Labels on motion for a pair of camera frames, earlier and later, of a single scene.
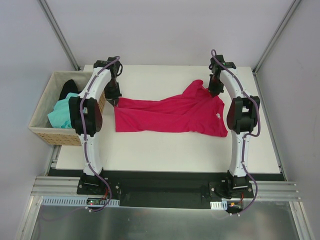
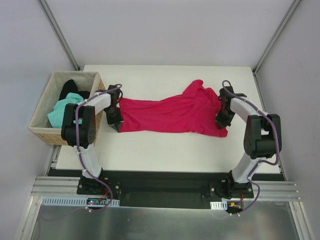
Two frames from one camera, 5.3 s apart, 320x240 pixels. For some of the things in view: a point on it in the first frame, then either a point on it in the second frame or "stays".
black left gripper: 112,94 → 114,119
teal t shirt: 60,117 stays
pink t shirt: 195,110 stays
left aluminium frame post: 60,33 stays
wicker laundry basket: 42,126 stays
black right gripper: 215,89 → 222,119
